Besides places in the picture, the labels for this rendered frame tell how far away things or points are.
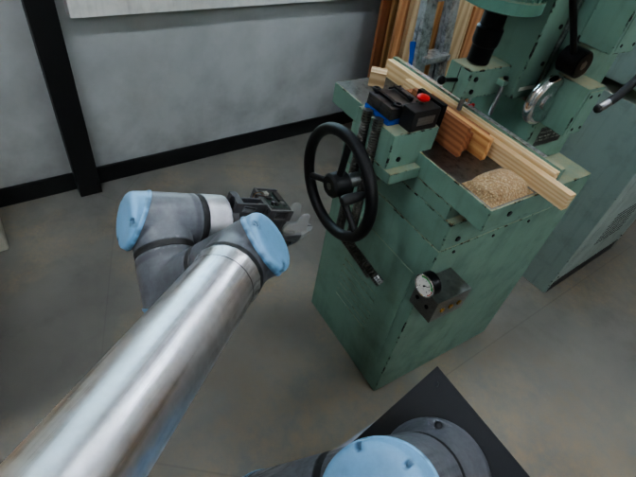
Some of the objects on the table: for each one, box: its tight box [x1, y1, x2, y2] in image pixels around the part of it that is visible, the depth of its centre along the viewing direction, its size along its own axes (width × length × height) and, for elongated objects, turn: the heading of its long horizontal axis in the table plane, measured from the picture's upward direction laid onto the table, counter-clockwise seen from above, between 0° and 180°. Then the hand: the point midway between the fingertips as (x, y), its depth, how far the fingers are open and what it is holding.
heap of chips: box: [462, 168, 534, 208], centre depth 96 cm, size 9×14×4 cm, turn 113°
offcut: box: [368, 66, 388, 89], centre depth 126 cm, size 4×4×4 cm
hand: (305, 229), depth 92 cm, fingers closed
